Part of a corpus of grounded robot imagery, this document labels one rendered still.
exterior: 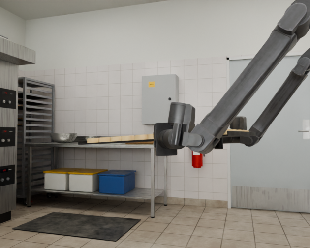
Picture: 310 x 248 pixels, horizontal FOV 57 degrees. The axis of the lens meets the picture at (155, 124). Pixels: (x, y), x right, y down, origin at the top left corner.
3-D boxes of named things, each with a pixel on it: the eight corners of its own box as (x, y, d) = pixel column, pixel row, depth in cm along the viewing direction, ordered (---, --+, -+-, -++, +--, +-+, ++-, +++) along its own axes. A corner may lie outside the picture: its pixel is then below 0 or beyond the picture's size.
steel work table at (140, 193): (23, 207, 395) (24, 136, 398) (55, 196, 464) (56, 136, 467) (155, 219, 340) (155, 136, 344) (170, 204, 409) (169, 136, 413)
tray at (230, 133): (256, 135, 117) (256, 132, 117) (228, 136, 83) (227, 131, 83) (135, 142, 148) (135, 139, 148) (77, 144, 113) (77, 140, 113)
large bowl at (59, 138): (44, 143, 406) (44, 133, 406) (60, 142, 443) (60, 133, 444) (67, 143, 395) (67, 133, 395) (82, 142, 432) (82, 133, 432)
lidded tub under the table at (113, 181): (97, 193, 377) (97, 173, 378) (111, 187, 421) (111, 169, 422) (124, 195, 367) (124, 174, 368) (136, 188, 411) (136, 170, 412)
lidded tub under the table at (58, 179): (42, 189, 403) (43, 170, 404) (62, 184, 446) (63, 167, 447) (65, 191, 391) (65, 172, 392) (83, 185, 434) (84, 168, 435)
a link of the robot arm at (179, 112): (201, 147, 71) (210, 150, 79) (208, 103, 72) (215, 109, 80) (158, 141, 76) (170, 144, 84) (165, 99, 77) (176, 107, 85)
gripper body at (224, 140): (211, 126, 134) (226, 126, 135) (212, 148, 133) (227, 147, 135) (218, 126, 127) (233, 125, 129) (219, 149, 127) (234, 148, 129)
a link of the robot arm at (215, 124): (314, 8, 65) (311, 30, 74) (292, -2, 67) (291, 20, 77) (196, 156, 70) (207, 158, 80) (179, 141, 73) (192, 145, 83)
